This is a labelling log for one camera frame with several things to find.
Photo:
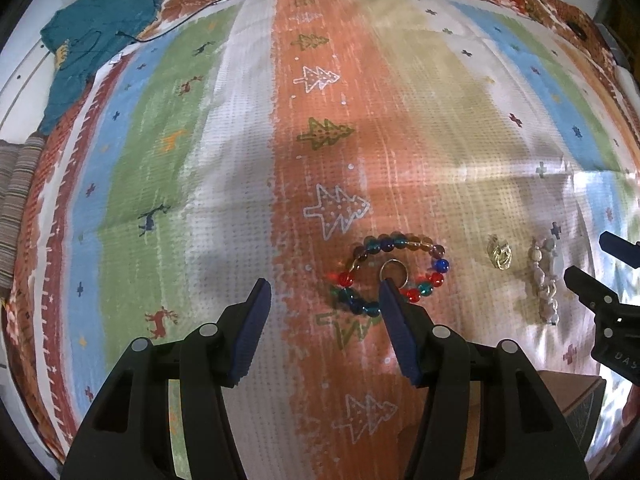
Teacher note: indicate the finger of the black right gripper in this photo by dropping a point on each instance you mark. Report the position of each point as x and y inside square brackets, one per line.
[591, 293]
[619, 248]

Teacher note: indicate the gold pendant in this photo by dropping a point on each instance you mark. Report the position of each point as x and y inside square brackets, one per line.
[499, 253]

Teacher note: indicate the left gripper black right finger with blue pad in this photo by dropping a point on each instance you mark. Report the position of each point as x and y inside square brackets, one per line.
[400, 332]

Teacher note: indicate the striped grey pillow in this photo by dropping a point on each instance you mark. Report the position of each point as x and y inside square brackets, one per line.
[18, 165]

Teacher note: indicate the brown cardboard box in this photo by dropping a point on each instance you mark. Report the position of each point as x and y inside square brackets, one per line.
[579, 398]

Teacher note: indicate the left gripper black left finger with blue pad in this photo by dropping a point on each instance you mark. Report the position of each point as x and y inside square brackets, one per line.
[126, 432]

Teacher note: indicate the teal knitted sweater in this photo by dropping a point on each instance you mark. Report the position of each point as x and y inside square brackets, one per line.
[83, 37]

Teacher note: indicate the colourful striped bed blanket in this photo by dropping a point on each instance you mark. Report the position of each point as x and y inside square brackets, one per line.
[272, 139]

